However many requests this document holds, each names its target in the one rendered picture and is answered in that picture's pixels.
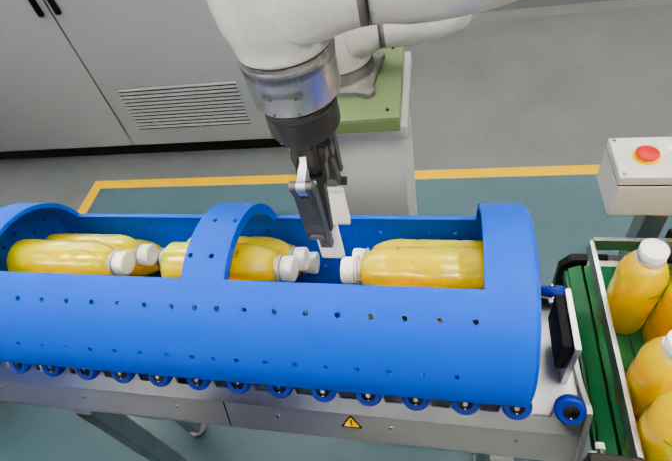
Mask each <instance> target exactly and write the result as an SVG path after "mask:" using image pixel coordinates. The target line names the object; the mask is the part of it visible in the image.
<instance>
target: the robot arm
mask: <svg viewBox="0 0 672 461"><path fill-rule="evenodd" d="M206 1H207V3H208V6H209V8H210V11H211V13H212V16H213V18H214V20H215V22H216V24H217V26H218V28H219V30H220V32H221V33H222V35H223V36H224V37H225V38H226V40H227V41H228V42H229V44H230V45H231V47H232V49H233V50H234V52H235V55H236V57H237V62H238V65H239V68H240V70H241V72H242V73H243V76H244V79H245V82H246V84H247V87H248V90H249V93H250V96H251V98H252V101H253V104H254V105H255V107H256V108H257V109H258V110H259V111H260V112H262V113H264V114H265V117H266V120H267V123H268V126H269V129H270V131H271V134H272V136H273V137H274V138H275V139H276V140H277V141H278V142H280V143H281V144H283V145H285V146H287V147H288V148H289V149H290V156H291V161H292V162H293V165H294V167H295V170H296V175H297V180H296V181H289V183H288V189H289V192H290V193H291V195H292V196H293V197H294V199H295V202H296V205H297V208H298V211H299V214H300V217H301V220H302V223H303V226H304V229H305V232H306V235H307V238H308V240H317V242H318V245H319V248H320V251H321V255H322V257H323V258H345V251H344V247H343V243H342V240H341V236H340V232H339V228H338V225H350V223H351V220H350V215H349V211H348V206H347V202H346V198H345V193H344V189H343V187H340V185H347V182H348V179H347V176H341V174H340V172H342V171H343V163H342V159H341V154H340V150H339V145H338V141H337V136H336V132H335V131H336V129H337V128H338V126H339V123H340V119H341V114H340V109H339V104H338V99H337V98H340V97H359V98H364V99H370V98H372V97H374V96H375V89H374V87H375V83H376V80H377V77H378V73H379V70H380V66H381V64H382V62H383V61H384V60H385V53H384V52H383V51H378V50H379V49H381V48H388V47H401V46H409V45H415V44H421V43H426V42H430V41H435V40H438V39H442V38H445V37H447V36H450V35H452V34H454V33H456V32H458V31H459V30H461V29H463V28H464V27H465V26H467V25H468V24H469V23H470V21H471V20H472V19H473V18H474V17H475V15H476V13H479V12H484V11H488V10H491V9H495V8H498V7H502V6H505V5H507V4H510V3H513V2H516V1H518V0H206Z"/></svg>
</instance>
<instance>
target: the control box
mask: <svg viewBox="0 0 672 461"><path fill-rule="evenodd" d="M642 145H650V146H653V147H656V148H657V149H658V150H659V151H660V156H659V158H658V159H656V160H653V161H647V160H643V159H641V158H639V157H638V156H637V155H636V149H637V148H638V147H639V146H642ZM668 145H669V147H670V149H669V147H668ZM597 180H598V184H599V188H600V191H601V195H602V199H603V203H604V207H605V211H606V214H607V215H628V216H672V137H645V138H610V139H608V142H607V145H606V149H605V152H604V155H603V159H602V162H601V165H600V168H599V171H598V174H597Z"/></svg>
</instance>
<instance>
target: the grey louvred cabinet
mask: <svg viewBox="0 0 672 461"><path fill-rule="evenodd" d="M272 147H287V146H285V145H281V143H280V142H278V141H277V140H276V139H275V138H274V137H272V136H271V133H270V130H269V127H268V123H267V120H266V117H265V114H264V113H262V112H260V111H259V110H258V109H257V108H256V107H255V105H254V104H253V101H252V98H251V96H250V93H249V90H248V87H247V84H246V82H245V79H244V76H243V73H242V72H241V70H240V68H239V65H238V62H237V57H236V55H235V52H234V50H233V49H232V47H231V45H230V44H229V42H228V41H227V40H226V38H225V37H224V36H223V35H222V33H221V32H220V30H219V28H218V26H217V24H216V22H215V20H214V18H213V16H212V13H211V11H210V8H209V6H208V3H207V1H206V0H0V160H5V159H27V158H49V157H72V156H94V155H116V154H138V153H161V152H183V151H205V150H228V149H250V148H272Z"/></svg>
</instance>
